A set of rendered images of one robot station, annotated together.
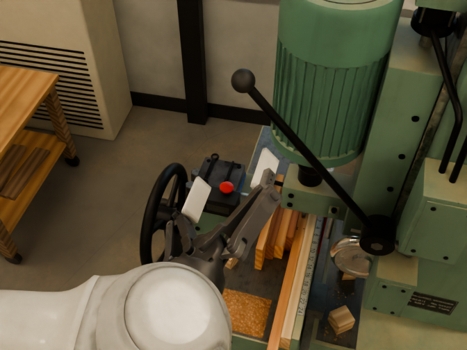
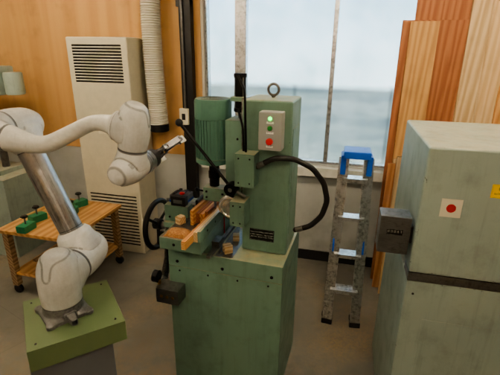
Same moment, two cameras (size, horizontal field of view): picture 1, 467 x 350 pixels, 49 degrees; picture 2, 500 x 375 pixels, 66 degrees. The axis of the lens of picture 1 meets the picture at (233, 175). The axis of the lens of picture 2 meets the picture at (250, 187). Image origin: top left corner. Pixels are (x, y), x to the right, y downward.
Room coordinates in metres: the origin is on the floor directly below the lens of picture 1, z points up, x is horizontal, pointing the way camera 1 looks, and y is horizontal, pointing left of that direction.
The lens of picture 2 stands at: (-1.13, -0.37, 1.72)
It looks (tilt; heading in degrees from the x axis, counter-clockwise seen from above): 20 degrees down; 1
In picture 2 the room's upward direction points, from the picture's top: 1 degrees clockwise
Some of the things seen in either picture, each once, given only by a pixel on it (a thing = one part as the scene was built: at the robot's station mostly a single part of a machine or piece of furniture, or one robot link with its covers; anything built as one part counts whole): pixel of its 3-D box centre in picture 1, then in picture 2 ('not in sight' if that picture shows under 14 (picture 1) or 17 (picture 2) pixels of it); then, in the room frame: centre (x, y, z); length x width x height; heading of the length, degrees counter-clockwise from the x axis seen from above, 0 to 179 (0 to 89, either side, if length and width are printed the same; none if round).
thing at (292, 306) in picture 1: (312, 219); (219, 212); (0.69, -0.18, 0.92); 0.60 x 0.02 x 0.05; 164
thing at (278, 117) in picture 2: not in sight; (271, 130); (0.47, -0.43, 1.40); 0.10 x 0.06 x 0.16; 74
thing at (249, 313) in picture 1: (237, 307); (178, 231); (0.48, -0.01, 0.91); 0.12 x 0.09 x 0.03; 74
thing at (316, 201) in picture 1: (316, 194); (218, 194); (0.68, -0.17, 1.03); 0.14 x 0.07 x 0.09; 74
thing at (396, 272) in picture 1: (390, 278); (239, 210); (0.49, -0.29, 1.02); 0.09 x 0.07 x 0.12; 164
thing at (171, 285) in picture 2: not in sight; (170, 292); (0.48, 0.05, 0.58); 0.12 x 0.08 x 0.08; 74
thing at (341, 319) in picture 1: (340, 319); (227, 248); (0.50, -0.23, 0.82); 0.04 x 0.04 x 0.04; 24
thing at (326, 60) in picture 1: (329, 67); (213, 130); (0.69, -0.16, 1.35); 0.18 x 0.18 x 0.31
